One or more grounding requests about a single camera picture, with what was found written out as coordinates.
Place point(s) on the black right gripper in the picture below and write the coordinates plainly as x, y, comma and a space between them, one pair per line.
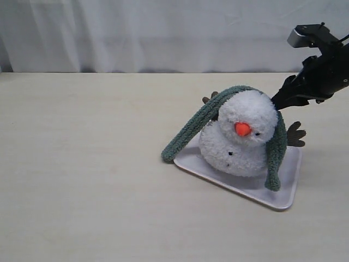
319, 79

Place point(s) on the green knitted scarf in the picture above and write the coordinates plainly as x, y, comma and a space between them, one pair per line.
194, 125

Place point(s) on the white plush snowman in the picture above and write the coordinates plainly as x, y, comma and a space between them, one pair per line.
247, 137

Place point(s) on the white plastic tray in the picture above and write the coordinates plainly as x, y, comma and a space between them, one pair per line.
190, 160

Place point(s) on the white curtain backdrop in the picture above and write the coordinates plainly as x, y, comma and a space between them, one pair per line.
160, 36

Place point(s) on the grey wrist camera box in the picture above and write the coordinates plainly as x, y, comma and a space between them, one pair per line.
313, 36

